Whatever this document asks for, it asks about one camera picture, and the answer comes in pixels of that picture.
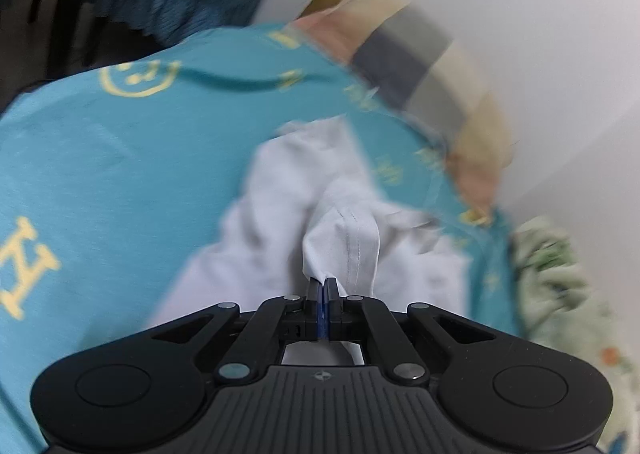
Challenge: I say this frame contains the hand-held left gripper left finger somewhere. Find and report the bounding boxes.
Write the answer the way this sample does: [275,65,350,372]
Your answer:
[150,279,324,385]

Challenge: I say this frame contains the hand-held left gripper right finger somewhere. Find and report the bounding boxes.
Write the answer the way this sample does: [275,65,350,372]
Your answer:
[323,276,497,385]

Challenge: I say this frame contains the white pants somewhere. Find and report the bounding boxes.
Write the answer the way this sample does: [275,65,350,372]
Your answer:
[145,116,473,367]

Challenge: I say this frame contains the bed with teal printed sheet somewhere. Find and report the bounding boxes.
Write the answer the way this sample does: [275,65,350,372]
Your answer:
[0,21,531,454]

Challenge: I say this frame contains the green floral fleece blanket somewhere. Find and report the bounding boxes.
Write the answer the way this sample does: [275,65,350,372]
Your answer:
[507,215,640,454]

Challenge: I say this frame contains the plaid pillow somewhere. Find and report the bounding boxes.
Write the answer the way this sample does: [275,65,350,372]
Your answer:
[292,0,518,215]

